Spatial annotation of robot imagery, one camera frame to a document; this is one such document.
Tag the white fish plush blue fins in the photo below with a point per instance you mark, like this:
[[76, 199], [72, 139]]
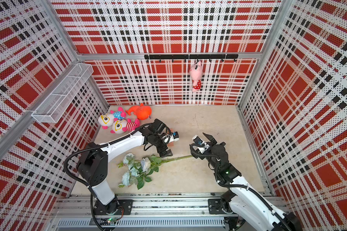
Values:
[[106, 120]]

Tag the red whale plush toy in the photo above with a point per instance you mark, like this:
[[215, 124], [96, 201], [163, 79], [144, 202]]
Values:
[[142, 112]]

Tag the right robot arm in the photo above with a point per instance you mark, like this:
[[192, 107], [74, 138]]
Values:
[[241, 198]]

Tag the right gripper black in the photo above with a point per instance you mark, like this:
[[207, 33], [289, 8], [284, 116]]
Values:
[[197, 153]]

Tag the black hook rail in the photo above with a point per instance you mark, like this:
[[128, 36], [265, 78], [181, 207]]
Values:
[[198, 57]]

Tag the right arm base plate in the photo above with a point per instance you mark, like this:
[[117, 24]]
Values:
[[219, 206]]

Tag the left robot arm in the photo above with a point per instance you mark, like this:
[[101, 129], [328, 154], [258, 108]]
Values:
[[90, 166]]

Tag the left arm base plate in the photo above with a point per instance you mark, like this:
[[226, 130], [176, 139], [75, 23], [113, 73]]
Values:
[[115, 207]]

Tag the artificial flower bouquet green stems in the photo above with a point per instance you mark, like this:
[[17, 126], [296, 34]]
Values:
[[139, 171]]

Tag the white wire mesh basket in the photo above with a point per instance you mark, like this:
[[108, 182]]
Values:
[[54, 105]]

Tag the pink hanging plush doll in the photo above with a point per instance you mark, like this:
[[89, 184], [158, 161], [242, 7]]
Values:
[[196, 73]]

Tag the white fish plush pink fins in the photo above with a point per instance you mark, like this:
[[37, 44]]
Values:
[[122, 126]]

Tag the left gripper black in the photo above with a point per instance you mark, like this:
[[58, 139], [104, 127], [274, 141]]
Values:
[[165, 153]]

